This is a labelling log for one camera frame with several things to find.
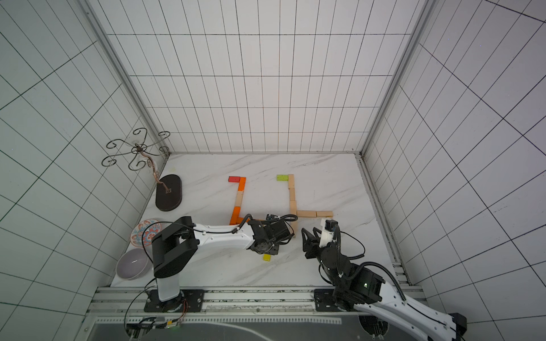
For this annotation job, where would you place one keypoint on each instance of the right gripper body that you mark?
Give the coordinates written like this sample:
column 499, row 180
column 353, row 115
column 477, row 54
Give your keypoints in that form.
column 316, row 245

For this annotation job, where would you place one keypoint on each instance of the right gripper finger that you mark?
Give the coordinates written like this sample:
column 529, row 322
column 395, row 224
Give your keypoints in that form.
column 317, row 233
column 307, row 240

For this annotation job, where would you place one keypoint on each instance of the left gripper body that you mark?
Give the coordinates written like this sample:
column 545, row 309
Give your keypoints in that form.
column 271, row 249

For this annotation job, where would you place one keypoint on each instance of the natural wood block small diagonal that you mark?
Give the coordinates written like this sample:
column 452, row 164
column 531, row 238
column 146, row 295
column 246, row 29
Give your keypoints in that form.
column 325, row 213

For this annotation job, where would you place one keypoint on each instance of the red block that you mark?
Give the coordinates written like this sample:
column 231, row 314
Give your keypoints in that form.
column 234, row 179

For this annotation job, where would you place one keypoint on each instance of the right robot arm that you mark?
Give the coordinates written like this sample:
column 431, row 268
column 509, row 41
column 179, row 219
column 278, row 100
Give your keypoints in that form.
column 371, row 288

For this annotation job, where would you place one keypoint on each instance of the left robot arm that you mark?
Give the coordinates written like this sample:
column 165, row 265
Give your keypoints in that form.
column 176, row 244

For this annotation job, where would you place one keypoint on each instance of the patterned round plate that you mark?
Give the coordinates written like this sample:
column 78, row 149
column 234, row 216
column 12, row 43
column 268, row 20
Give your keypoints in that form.
column 143, row 234

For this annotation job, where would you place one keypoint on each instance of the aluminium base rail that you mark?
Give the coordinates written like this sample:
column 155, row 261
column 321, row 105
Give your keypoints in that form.
column 229, row 302

